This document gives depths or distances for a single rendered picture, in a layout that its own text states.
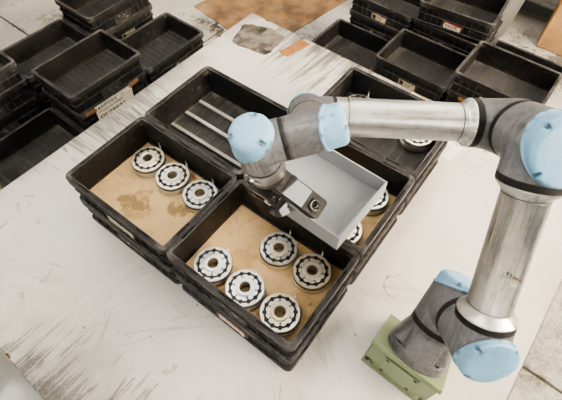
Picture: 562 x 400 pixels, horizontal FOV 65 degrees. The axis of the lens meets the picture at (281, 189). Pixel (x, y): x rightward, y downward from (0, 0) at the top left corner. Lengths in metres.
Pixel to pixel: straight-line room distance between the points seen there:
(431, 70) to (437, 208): 1.15
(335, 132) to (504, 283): 0.43
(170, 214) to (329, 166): 0.49
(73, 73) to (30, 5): 1.65
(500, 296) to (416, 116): 0.37
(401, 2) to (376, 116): 2.19
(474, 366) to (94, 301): 1.00
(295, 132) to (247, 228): 0.61
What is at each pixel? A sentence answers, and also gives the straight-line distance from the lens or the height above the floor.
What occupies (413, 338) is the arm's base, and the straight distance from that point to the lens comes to 1.13.
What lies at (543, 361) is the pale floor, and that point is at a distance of 2.28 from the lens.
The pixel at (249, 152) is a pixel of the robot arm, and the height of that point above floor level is 1.40.
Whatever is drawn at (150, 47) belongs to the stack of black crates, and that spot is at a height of 0.38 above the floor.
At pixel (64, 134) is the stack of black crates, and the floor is 0.27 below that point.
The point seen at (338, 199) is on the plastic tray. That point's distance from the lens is 1.08.
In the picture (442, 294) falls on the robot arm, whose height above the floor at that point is 0.99.
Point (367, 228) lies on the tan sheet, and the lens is 1.30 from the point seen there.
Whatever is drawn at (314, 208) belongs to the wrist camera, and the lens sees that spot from 0.87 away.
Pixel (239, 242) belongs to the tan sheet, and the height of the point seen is 0.83.
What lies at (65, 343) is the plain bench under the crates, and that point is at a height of 0.70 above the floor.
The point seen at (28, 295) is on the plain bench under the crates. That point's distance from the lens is 1.51.
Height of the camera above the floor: 1.93
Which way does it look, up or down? 55 degrees down
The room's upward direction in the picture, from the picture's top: 1 degrees clockwise
